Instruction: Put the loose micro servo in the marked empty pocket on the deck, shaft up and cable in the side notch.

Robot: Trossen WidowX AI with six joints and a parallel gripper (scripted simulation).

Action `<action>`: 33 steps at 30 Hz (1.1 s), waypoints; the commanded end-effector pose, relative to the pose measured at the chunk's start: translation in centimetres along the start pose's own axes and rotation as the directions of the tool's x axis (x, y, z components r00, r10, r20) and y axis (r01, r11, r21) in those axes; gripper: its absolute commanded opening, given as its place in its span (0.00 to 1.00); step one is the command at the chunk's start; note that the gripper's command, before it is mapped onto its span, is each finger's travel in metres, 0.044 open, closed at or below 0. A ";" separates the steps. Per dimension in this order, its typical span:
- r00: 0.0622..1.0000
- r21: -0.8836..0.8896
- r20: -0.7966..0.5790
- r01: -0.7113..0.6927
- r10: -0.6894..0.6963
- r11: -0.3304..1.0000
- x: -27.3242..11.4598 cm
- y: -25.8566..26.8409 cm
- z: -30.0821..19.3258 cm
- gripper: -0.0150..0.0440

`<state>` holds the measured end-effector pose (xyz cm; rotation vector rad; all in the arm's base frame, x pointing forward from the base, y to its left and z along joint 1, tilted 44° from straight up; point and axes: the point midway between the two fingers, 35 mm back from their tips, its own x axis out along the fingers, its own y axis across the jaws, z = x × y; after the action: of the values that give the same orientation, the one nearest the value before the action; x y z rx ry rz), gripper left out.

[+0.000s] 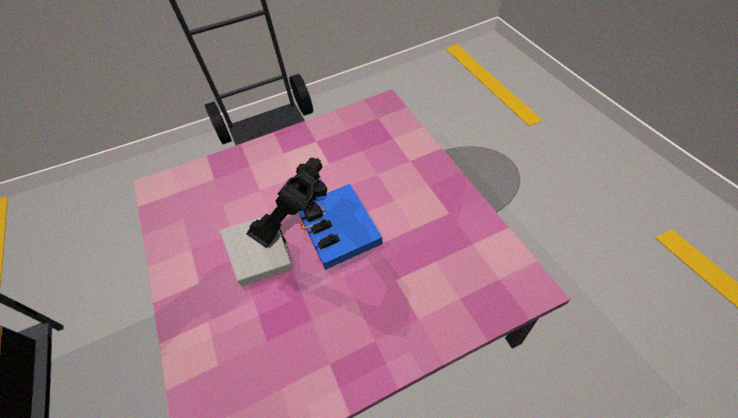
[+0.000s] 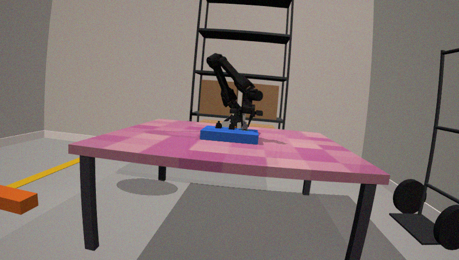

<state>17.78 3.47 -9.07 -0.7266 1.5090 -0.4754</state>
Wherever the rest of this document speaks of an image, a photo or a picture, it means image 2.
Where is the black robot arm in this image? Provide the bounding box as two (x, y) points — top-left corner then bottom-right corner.
(206, 53), (263, 113)

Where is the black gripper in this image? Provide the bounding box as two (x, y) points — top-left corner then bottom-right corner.
(229, 99), (263, 127)

